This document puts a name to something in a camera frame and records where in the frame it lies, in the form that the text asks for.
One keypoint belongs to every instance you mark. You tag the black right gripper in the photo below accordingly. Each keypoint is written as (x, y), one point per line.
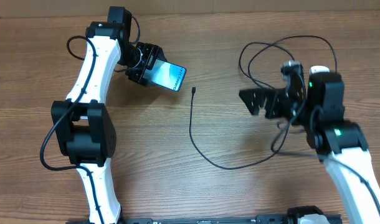
(275, 99)

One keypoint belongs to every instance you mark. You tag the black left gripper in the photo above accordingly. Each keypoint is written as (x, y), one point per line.
(152, 51)

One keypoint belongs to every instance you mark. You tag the blue Galaxy S24+ smartphone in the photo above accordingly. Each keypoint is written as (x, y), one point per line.
(166, 74)

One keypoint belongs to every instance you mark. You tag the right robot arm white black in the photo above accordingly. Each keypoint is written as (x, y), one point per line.
(339, 143)

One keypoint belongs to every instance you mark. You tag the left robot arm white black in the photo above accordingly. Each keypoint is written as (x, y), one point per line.
(84, 129)

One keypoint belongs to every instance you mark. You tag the white power strip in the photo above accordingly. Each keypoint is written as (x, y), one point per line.
(318, 69)

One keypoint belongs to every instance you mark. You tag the brown cardboard panel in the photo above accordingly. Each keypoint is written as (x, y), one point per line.
(66, 8)

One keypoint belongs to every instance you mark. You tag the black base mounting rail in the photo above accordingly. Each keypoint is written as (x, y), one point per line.
(303, 214)

